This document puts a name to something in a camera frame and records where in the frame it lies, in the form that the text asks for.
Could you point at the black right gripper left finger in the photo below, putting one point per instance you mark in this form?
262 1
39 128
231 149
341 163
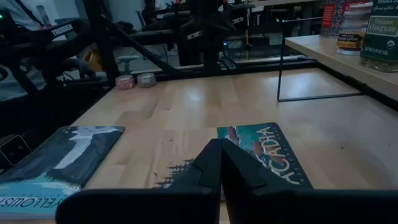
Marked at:
155 205

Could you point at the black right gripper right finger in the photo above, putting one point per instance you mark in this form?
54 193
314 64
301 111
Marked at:
280 208

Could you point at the saffron glass jar with cork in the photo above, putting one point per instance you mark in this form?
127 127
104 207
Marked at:
353 31

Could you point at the red smoked paprika tin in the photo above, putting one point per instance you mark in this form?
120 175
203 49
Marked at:
329 18

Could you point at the dark green oregano tin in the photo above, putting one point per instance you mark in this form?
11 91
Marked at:
381 37

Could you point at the black background robot arm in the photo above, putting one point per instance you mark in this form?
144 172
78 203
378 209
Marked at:
205 34

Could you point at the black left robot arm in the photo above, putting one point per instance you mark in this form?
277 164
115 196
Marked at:
37 40

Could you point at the Acadia picture book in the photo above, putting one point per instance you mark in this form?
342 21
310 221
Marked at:
267 146

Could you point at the Yellowstone picture book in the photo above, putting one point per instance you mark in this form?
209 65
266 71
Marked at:
62 155

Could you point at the small round candle tin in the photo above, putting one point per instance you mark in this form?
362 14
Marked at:
146 80
125 82

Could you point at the yellow container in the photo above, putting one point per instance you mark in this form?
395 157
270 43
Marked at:
92 61

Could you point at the black aluminium table frame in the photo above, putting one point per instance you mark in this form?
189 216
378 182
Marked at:
248 66

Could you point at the black camera box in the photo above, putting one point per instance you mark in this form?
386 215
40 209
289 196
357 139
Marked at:
14 151

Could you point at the wooden shelf with black frame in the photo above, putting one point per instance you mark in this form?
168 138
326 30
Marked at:
326 53

